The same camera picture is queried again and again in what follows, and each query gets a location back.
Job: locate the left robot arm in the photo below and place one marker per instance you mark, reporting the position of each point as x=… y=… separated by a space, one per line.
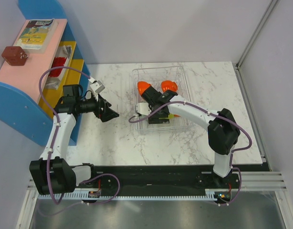
x=51 y=173

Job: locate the aluminium corner post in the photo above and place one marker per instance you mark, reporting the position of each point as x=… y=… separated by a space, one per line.
x=261 y=24

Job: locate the clear wire dish rack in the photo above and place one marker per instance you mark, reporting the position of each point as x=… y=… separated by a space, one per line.
x=155 y=76

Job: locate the red white brush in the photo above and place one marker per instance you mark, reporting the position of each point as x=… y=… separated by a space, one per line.
x=62 y=58

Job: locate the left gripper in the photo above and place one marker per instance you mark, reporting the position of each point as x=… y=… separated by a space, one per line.
x=109 y=114

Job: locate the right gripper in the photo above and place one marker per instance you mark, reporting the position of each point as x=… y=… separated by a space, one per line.
x=154 y=119

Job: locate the brown perforated box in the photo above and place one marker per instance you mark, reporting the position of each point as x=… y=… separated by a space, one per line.
x=14 y=55

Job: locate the white slotted cable duct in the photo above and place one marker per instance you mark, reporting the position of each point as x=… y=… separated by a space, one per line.
x=86 y=195

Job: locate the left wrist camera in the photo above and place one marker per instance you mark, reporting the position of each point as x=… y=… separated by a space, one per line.
x=96 y=87

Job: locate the illustrated book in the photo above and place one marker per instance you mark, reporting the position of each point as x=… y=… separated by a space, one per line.
x=36 y=35

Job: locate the blue pink yellow shelf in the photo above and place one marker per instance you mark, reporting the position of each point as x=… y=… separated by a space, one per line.
x=19 y=85

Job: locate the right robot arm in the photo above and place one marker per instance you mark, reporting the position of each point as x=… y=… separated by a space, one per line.
x=222 y=134

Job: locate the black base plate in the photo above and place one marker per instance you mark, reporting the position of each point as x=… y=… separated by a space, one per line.
x=160 y=180

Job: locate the aluminium frame rail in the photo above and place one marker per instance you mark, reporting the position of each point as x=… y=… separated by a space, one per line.
x=258 y=203

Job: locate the orange bowl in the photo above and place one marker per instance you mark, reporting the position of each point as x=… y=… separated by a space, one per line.
x=142 y=86
x=169 y=85

